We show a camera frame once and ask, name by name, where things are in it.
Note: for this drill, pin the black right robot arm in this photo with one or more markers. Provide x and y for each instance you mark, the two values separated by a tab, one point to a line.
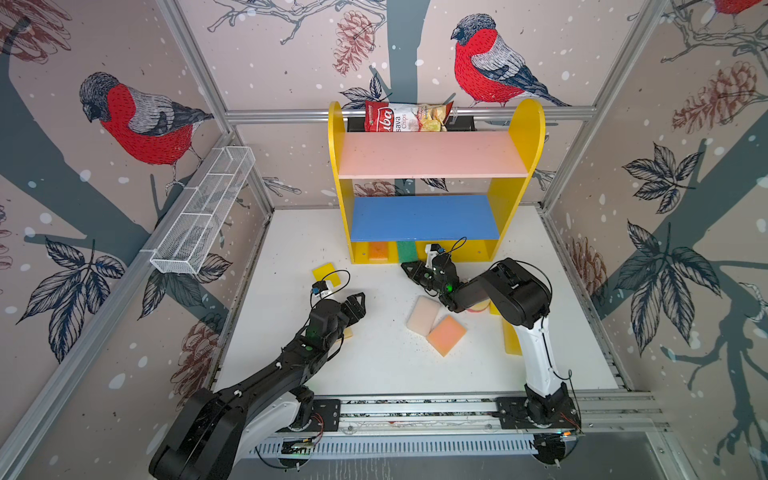
523	301

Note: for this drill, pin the green scrub sponge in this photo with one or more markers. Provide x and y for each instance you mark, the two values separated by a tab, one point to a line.
407	251

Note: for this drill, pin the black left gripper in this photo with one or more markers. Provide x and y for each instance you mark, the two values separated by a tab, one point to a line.
359	310

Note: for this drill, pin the salmon orange sponge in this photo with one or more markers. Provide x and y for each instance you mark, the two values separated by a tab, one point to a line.
446	335

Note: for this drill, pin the yellow shelf with coloured boards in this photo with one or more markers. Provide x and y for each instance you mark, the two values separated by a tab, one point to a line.
506	159

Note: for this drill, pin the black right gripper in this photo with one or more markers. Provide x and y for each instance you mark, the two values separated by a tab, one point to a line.
416	272

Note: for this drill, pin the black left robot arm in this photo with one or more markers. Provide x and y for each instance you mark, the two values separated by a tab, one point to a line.
215	429

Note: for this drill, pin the red cassava chips bag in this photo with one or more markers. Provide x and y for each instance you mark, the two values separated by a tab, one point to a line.
385	117

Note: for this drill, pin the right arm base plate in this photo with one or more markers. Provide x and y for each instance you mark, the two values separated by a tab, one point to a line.
520	413

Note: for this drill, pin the orange scrub sponge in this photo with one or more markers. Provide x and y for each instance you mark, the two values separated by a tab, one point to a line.
378	252

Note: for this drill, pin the yellow rectangular sponge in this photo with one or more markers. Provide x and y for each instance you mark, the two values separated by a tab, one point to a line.
510	339

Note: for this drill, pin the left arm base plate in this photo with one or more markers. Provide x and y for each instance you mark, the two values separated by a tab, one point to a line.
319	416

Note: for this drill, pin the white wire mesh basket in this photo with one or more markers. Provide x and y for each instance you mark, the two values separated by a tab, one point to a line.
192	234

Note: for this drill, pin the light pink sponge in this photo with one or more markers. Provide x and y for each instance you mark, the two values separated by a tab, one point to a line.
423	316

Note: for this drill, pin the small yellow square sponge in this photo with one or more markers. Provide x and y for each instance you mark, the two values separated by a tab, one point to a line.
327	272

